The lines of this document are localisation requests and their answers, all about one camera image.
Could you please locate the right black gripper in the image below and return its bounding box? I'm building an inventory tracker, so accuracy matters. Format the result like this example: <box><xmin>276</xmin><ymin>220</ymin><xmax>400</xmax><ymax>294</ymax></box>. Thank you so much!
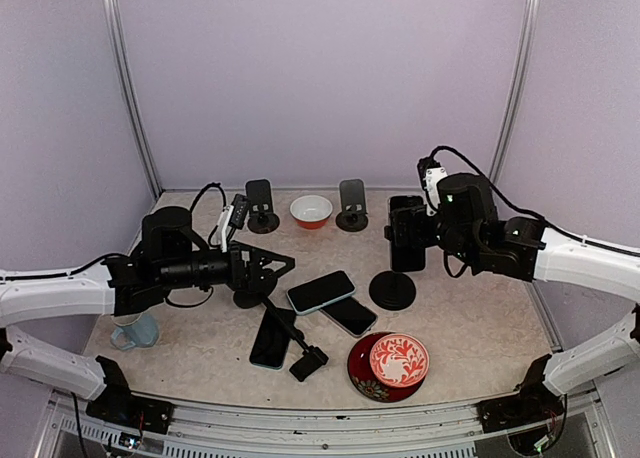
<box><xmin>390</xmin><ymin>203</ymin><xmax>481</xmax><ymax>266</ymax></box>

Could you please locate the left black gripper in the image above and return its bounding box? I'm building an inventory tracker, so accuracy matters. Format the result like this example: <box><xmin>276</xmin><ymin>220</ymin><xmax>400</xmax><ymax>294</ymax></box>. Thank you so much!
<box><xmin>158</xmin><ymin>240</ymin><xmax>295</xmax><ymax>293</ymax></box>

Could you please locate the black pole phone stand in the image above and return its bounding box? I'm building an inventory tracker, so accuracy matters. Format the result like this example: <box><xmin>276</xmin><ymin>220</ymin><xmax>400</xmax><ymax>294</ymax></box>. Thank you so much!
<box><xmin>233</xmin><ymin>291</ymin><xmax>329</xmax><ymax>382</ymax></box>
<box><xmin>368</xmin><ymin>271</ymin><xmax>416</xmax><ymax>311</ymax></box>

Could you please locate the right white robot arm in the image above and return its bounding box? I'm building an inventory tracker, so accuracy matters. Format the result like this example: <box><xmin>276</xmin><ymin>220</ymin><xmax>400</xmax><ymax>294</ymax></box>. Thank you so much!
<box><xmin>384</xmin><ymin>170</ymin><xmax>639</xmax><ymax>422</ymax></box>

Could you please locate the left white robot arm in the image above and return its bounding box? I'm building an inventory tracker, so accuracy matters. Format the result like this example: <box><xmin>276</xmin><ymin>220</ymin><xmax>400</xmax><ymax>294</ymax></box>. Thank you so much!
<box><xmin>1</xmin><ymin>206</ymin><xmax>295</xmax><ymax>423</ymax></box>

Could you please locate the left small desk phone stand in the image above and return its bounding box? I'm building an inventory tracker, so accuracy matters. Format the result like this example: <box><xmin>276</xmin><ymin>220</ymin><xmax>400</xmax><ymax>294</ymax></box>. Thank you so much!
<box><xmin>245</xmin><ymin>179</ymin><xmax>280</xmax><ymax>234</ymax></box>

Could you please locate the small desk phone stand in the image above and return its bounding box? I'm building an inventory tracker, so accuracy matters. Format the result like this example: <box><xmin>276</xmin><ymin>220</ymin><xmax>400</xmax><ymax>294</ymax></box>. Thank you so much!
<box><xmin>335</xmin><ymin>178</ymin><xmax>368</xmax><ymax>233</ymax></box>
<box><xmin>245</xmin><ymin>179</ymin><xmax>280</xmax><ymax>234</ymax></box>

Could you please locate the right small desk phone stand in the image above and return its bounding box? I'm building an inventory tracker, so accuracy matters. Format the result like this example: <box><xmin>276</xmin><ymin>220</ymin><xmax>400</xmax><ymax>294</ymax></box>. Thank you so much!
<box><xmin>335</xmin><ymin>178</ymin><xmax>368</xmax><ymax>233</ymax></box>

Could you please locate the middle stacked blue smartphone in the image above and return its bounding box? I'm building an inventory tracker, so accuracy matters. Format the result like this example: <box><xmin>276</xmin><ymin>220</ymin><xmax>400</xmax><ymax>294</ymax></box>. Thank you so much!
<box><xmin>286</xmin><ymin>270</ymin><xmax>356</xmax><ymax>316</ymax></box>

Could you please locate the orange white bowl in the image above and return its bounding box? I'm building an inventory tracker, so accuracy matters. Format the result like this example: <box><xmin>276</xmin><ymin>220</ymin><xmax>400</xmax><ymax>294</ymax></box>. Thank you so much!
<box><xmin>289</xmin><ymin>195</ymin><xmax>333</xmax><ymax>230</ymax></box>

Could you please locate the lone black smartphone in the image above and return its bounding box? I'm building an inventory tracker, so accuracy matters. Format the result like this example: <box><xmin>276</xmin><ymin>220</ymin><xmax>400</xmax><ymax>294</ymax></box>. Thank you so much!
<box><xmin>249</xmin><ymin>311</ymin><xmax>291</xmax><ymax>370</ymax></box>

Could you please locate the light blue mug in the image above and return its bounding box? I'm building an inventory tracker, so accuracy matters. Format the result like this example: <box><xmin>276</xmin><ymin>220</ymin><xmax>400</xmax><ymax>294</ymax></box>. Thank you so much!
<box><xmin>110</xmin><ymin>312</ymin><xmax>159</xmax><ymax>351</ymax></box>

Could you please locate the dark red floral plate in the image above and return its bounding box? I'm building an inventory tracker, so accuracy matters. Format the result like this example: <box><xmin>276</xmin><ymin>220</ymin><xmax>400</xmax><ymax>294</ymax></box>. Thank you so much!
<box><xmin>347</xmin><ymin>332</ymin><xmax>425</xmax><ymax>403</ymax></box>

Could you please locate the red white patterned bowl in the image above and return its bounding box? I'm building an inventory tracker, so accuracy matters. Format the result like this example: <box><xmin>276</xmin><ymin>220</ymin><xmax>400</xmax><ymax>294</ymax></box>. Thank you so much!
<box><xmin>369</xmin><ymin>333</ymin><xmax>430</xmax><ymax>388</ymax></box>

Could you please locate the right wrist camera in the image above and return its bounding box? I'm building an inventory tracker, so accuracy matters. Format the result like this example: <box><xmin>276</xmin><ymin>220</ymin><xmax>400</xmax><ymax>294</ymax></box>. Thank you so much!
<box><xmin>417</xmin><ymin>157</ymin><xmax>447</xmax><ymax>216</ymax></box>

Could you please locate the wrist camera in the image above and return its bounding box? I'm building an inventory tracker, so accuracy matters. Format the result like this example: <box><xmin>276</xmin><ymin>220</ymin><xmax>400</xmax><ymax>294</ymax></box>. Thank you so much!
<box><xmin>208</xmin><ymin>194</ymin><xmax>250</xmax><ymax>252</ymax></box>
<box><xmin>417</xmin><ymin>157</ymin><xmax>447</xmax><ymax>216</ymax></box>

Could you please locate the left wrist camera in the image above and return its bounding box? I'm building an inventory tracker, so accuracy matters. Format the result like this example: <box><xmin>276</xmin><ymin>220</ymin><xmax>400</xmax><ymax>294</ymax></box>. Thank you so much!
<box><xmin>208</xmin><ymin>194</ymin><xmax>250</xmax><ymax>252</ymax></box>

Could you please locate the front aluminium frame rail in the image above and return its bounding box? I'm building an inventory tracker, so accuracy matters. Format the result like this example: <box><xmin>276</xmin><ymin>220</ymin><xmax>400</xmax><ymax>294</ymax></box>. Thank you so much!
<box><xmin>37</xmin><ymin>385</ymin><xmax>616</xmax><ymax>458</ymax></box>

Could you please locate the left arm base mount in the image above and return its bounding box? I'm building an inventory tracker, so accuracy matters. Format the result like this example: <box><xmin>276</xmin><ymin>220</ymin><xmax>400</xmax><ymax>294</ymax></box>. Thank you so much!
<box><xmin>85</xmin><ymin>356</ymin><xmax>174</xmax><ymax>435</ymax></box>

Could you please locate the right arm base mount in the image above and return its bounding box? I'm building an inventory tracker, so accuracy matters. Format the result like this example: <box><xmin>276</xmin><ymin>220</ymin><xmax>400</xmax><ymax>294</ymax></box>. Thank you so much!
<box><xmin>477</xmin><ymin>354</ymin><xmax>566</xmax><ymax>433</ymax></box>

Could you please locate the right aluminium corner post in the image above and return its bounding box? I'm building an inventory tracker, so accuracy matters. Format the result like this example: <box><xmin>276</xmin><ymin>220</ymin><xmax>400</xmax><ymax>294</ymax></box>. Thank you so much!
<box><xmin>489</xmin><ymin>0</ymin><xmax>541</xmax><ymax>183</ymax></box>

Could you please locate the aluminium corner post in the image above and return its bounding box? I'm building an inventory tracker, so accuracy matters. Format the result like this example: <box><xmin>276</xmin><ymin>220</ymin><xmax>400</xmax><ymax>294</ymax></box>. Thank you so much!
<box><xmin>489</xmin><ymin>0</ymin><xmax>541</xmax><ymax>183</ymax></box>
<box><xmin>102</xmin><ymin>0</ymin><xmax>163</xmax><ymax>201</ymax></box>

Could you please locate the left aluminium corner post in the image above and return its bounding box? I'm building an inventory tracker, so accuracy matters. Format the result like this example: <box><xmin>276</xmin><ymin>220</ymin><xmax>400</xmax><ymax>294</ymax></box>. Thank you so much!
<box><xmin>102</xmin><ymin>0</ymin><xmax>163</xmax><ymax>201</ymax></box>

